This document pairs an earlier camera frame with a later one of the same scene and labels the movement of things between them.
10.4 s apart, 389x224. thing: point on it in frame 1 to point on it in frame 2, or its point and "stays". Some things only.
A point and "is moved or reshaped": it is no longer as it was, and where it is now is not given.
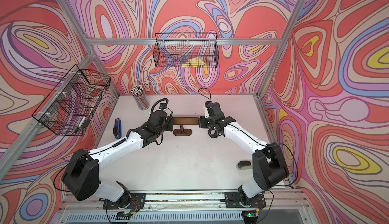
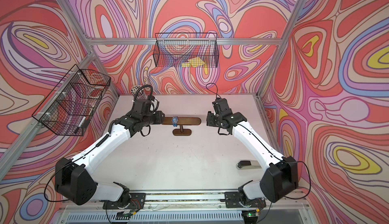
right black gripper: x=201 y=124 to x=209 y=119
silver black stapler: x=244 y=164 stays
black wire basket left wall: x=68 y=108 stays
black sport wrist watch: x=212 y=133 is moved or reshaped
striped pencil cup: x=141 y=99 stays
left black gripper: x=169 y=121 to x=159 y=119
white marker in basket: x=82 y=121 stays
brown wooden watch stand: x=182 y=121 stays
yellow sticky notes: x=194 y=62 stays
